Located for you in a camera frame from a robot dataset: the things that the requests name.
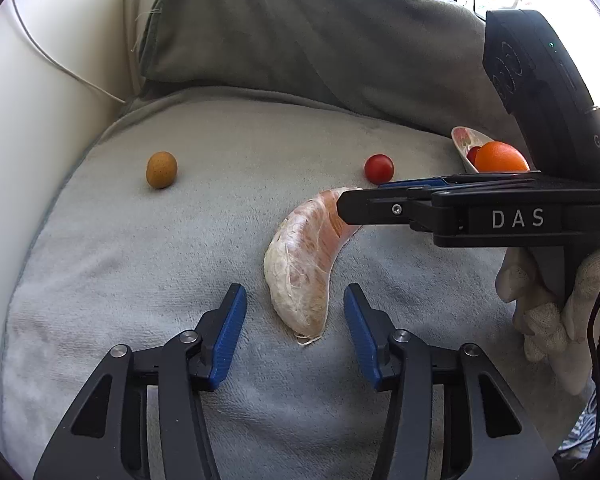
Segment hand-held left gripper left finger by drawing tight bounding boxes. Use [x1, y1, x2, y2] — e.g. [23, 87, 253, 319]
[32, 283, 247, 480]

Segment small brown longan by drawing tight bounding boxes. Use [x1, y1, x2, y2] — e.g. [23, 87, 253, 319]
[146, 151, 178, 189]

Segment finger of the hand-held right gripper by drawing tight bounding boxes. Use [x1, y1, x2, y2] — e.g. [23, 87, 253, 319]
[336, 185, 435, 233]
[377, 171, 542, 192]

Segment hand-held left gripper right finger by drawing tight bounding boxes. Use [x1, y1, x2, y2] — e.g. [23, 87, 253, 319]
[343, 283, 561, 480]

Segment striped cloth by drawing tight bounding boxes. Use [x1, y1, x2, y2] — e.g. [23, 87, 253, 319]
[555, 394, 600, 472]

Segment white leather sofa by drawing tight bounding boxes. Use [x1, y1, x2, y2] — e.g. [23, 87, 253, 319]
[0, 0, 147, 223]

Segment grey sofa back cushion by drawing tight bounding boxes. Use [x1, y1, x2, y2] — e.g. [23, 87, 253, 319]
[137, 0, 527, 137]

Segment large orange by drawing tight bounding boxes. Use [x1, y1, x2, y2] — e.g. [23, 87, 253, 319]
[475, 141, 530, 173]

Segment peeled pomelo segment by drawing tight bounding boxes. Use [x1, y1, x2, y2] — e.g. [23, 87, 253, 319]
[263, 187, 363, 346]

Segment person's right hand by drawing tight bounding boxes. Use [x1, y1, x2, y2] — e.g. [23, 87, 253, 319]
[495, 246, 600, 397]

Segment white bowl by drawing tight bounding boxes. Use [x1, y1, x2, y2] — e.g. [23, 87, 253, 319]
[451, 126, 532, 174]

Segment white cable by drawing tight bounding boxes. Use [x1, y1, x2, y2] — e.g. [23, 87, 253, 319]
[9, 0, 129, 106]

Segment grey fleece blanket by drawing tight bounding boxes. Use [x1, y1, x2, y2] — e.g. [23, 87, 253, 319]
[0, 87, 597, 480]

